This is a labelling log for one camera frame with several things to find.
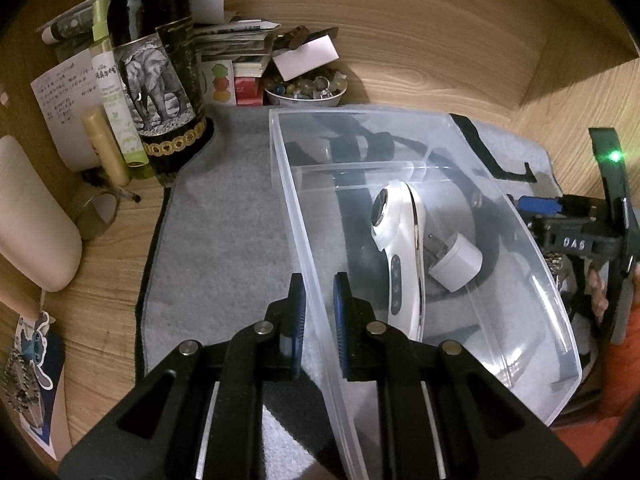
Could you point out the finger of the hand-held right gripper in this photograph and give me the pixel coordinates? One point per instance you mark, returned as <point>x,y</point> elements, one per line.
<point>540,205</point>

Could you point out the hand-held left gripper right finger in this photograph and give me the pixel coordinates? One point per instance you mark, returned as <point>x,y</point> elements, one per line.
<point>340,315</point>

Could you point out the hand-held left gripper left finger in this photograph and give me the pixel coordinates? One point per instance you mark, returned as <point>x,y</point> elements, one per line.
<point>296,310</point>

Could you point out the dark rough stone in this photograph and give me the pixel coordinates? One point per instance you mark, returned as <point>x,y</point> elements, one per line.
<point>556,264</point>

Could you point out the white charger plug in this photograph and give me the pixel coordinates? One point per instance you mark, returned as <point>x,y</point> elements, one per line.
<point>457,262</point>

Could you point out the clear plastic storage box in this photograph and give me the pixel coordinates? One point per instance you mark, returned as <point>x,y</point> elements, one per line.
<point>310,210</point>

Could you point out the white handheld electric device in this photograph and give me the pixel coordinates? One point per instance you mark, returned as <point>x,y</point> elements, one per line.
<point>410,240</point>

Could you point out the person's right forearm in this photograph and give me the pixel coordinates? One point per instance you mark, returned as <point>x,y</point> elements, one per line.
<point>625,390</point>

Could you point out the person's right hand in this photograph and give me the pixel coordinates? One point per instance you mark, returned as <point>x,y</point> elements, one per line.
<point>596,290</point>

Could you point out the grey felt mat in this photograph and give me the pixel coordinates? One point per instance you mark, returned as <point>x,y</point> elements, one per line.
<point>225,240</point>

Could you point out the white bowl of stones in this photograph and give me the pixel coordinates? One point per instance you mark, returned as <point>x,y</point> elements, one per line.
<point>305,92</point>

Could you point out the small red box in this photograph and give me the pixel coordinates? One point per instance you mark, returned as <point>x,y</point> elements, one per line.
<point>247,91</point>

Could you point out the colourful dots sticker card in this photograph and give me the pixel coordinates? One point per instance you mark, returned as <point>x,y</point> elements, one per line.
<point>218,82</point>

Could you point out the blank white card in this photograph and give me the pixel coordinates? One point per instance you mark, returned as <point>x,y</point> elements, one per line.
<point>307,57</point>

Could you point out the gold cylindrical tube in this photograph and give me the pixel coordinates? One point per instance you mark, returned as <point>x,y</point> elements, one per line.
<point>102,140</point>

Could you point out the cartoon character sticker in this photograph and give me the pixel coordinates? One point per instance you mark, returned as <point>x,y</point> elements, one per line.
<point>35,347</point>

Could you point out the blue card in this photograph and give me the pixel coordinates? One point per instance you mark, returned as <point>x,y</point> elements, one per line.
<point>50,410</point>

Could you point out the stack of booklets and papers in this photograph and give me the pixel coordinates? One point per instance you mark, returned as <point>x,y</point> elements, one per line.
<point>235,42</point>

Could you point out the dark brown object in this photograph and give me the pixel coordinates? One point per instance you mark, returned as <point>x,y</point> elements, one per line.
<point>295,35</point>

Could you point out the light green spray bottle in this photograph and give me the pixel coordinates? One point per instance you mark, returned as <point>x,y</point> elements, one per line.
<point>112,105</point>

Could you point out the cream rounded cylinder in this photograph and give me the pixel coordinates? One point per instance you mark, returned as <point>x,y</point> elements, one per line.
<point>30,220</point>

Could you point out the white handwritten note paper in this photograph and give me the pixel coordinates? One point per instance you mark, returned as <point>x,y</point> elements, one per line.
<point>60,105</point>

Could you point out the white paper sheet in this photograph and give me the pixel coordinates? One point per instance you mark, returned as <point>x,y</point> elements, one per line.
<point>207,2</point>

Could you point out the dark elephant label wine bottle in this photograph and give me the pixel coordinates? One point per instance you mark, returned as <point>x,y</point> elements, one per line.
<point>150,25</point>

